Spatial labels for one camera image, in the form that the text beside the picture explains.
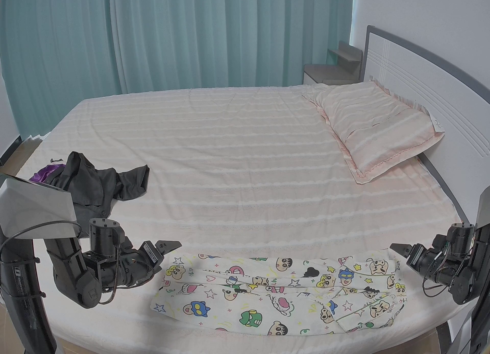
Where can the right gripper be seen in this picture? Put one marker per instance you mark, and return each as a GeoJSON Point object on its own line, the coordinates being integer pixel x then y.
{"type": "Point", "coordinates": [427, 262]}

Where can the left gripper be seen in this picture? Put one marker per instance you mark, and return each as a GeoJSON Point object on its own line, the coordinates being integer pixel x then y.
{"type": "Point", "coordinates": [139, 264]}

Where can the white printed pyjama top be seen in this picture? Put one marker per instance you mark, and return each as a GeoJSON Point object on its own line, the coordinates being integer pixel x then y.
{"type": "Point", "coordinates": [268, 299]}

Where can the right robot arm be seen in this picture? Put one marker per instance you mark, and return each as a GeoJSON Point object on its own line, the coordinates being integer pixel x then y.
{"type": "Point", "coordinates": [463, 279]}

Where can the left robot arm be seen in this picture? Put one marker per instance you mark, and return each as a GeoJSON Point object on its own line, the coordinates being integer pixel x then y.
{"type": "Point", "coordinates": [23, 295]}

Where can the bed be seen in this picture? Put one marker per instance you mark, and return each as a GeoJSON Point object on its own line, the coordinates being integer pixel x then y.
{"type": "Point", "coordinates": [229, 161]}

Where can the black shirt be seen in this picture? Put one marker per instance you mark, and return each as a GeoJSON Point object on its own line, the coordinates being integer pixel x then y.
{"type": "Point", "coordinates": [95, 184]}

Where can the purple garment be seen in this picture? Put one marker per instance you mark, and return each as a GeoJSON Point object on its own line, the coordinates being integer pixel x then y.
{"type": "Point", "coordinates": [46, 174]}

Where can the pink striped pillow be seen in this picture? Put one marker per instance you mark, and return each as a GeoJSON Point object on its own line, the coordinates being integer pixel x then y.
{"type": "Point", "coordinates": [379, 123]}

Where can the grey white bedside table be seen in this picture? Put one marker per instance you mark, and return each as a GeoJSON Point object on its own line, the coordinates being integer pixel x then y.
{"type": "Point", "coordinates": [325, 75]}

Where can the blue-green curtain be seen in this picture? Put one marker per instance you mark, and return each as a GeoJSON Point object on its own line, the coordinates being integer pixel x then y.
{"type": "Point", "coordinates": [229, 19]}
{"type": "Point", "coordinates": [57, 38]}

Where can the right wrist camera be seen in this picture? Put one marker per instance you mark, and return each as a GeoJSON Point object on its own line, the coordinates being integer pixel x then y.
{"type": "Point", "coordinates": [441, 242]}

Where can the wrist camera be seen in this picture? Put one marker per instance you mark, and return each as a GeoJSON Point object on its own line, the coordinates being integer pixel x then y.
{"type": "Point", "coordinates": [123, 239]}
{"type": "Point", "coordinates": [441, 242]}

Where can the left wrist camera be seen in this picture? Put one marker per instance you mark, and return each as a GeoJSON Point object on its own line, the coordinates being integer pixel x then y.
{"type": "Point", "coordinates": [123, 239]}

